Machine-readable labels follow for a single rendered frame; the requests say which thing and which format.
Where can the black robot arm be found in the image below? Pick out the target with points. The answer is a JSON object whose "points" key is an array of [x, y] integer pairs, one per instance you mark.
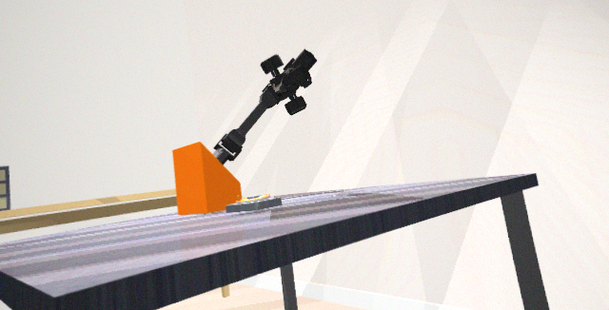
{"points": [[234, 140]]}

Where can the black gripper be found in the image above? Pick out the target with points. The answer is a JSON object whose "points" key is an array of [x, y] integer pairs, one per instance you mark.
{"points": [[283, 85]]}

